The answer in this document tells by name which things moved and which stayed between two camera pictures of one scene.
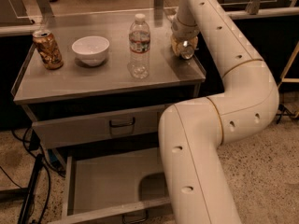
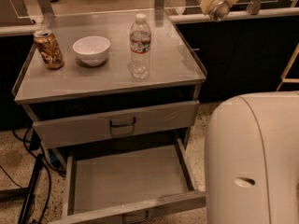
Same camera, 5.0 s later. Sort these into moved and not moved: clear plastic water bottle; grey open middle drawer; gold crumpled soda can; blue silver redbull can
Moved: blue silver redbull can
Not moved: grey open middle drawer; gold crumpled soda can; clear plastic water bottle
